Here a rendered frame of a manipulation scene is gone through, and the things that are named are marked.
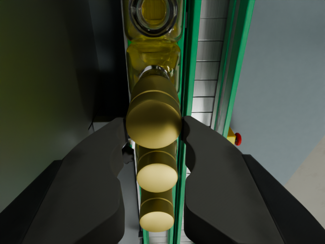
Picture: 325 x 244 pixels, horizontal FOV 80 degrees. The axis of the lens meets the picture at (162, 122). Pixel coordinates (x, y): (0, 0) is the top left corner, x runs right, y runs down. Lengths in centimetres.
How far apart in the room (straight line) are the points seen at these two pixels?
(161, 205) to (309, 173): 215
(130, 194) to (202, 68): 41
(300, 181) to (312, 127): 156
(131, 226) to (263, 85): 61
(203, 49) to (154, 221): 32
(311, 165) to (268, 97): 163
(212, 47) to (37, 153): 34
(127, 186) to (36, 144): 40
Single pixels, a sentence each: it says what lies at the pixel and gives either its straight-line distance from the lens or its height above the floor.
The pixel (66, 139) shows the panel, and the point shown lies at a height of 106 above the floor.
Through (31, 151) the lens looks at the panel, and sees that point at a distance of 23.
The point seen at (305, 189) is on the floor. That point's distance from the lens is 246.
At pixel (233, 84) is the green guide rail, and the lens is 35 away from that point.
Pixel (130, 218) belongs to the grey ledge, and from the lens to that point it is 72.
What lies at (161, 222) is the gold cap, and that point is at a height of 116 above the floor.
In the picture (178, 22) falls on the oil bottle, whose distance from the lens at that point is 19.
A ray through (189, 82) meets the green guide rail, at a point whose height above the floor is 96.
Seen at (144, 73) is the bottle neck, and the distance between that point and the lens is 17.
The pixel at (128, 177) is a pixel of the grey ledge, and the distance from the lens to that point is 57.
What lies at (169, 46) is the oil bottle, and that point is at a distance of 20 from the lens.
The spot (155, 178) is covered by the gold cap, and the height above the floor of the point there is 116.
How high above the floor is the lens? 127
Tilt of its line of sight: 60 degrees down
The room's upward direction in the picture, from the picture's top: 176 degrees clockwise
